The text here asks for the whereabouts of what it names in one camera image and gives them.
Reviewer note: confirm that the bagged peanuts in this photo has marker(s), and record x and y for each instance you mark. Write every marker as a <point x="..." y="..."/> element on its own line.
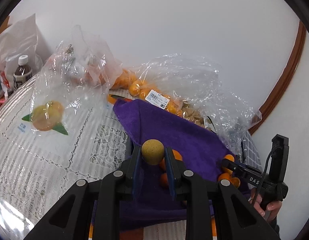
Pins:
<point x="193" y="115"/>

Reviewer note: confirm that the grey checked star cushion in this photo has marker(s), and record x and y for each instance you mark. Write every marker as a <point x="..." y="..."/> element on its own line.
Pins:
<point x="250" y="156"/>

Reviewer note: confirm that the small clear plastic bag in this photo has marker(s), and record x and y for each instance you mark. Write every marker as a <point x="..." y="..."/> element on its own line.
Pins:
<point x="75" y="79"/>

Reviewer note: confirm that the bagged mandarins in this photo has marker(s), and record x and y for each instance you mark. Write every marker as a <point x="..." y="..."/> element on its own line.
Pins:
<point x="139" y="87"/>

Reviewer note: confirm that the purple towel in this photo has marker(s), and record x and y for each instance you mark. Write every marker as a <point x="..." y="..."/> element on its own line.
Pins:
<point x="202" y="152"/>

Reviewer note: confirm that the low small orange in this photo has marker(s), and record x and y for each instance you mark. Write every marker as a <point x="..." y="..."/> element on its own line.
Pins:
<point x="235" y="181"/>

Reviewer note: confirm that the fruit print tablecloth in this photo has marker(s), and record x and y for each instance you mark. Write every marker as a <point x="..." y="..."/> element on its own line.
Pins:
<point x="37" y="168"/>

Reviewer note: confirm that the dark drink bottle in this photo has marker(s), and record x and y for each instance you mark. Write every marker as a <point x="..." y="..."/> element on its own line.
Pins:
<point x="23" y="72"/>

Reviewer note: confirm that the edge orange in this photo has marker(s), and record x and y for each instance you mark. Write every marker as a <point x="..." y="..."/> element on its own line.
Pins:
<point x="213" y="228"/>

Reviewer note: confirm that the tan round fruit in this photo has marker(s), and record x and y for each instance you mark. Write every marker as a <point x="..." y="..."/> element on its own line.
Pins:
<point x="152" y="151"/>

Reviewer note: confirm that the large clear plastic bag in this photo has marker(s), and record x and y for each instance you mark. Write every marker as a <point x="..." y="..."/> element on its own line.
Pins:
<point x="194" y="80"/>

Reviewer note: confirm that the red small fruit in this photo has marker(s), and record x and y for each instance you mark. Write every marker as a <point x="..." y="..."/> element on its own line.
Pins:
<point x="164" y="180"/>

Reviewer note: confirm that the orange tangerine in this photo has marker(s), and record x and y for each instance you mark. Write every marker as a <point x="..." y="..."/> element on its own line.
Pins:
<point x="225" y="176"/>

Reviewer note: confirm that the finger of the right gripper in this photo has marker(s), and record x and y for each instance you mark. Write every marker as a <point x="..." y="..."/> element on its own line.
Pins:
<point x="244" y="172"/>

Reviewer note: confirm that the brown wooden door frame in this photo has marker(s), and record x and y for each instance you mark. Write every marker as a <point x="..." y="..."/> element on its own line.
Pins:
<point x="285" y="78"/>

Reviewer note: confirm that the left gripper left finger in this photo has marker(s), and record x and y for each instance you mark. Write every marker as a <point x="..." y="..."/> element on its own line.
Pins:
<point x="91" y="210"/>

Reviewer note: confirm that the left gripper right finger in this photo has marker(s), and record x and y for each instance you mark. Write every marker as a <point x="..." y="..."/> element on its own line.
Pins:
<point x="235" y="217"/>

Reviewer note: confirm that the white plastic bag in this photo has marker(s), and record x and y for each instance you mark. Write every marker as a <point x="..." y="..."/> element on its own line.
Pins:
<point x="19" y="39"/>

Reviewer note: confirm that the white price label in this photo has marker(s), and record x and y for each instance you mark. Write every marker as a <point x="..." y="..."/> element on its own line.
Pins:
<point x="157" y="99"/>

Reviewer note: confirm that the large orange mandarin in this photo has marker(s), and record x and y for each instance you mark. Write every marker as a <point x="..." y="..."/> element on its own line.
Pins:
<point x="177" y="155"/>
<point x="162" y="164"/>

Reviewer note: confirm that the person's right hand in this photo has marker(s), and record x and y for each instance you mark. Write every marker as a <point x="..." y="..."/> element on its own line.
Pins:
<point x="272" y="208"/>

